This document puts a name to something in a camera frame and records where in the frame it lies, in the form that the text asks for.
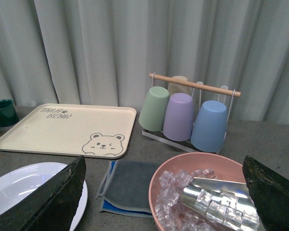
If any dark green mug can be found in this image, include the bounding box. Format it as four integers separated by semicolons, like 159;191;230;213
0;99;19;127

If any white round plate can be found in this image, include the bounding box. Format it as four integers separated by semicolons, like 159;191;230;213
0;162;88;231

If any grey curtain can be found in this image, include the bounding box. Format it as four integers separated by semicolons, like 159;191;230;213
0;0;289;124

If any metal ice scoop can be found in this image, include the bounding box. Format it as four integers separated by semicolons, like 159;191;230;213
180;178;257;215

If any blue cloth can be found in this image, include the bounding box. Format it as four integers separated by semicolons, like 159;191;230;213
100;160;155;218

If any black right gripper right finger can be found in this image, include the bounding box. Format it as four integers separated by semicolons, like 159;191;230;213
242;156;289;231

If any grey microfibre cloth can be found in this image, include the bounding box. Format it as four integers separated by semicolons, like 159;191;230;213
96;160;162;214

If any cream bear tray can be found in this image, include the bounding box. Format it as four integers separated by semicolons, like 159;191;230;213
0;103;137;159

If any green plastic cup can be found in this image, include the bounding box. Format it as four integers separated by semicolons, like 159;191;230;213
139;86;170;131

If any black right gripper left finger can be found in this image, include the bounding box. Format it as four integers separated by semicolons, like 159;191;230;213
0;155;86;231

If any purple plastic cup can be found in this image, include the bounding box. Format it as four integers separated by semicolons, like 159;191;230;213
162;93;194;141

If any wooden rack handle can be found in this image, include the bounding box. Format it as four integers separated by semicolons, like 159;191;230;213
149;73;241;98

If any pink bowl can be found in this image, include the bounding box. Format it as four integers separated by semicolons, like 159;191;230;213
148;152;267;231

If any blue plastic cup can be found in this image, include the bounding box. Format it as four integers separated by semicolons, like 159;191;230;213
190;100;228;153

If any beige plastic cup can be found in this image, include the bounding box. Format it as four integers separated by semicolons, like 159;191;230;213
168;76;190;96

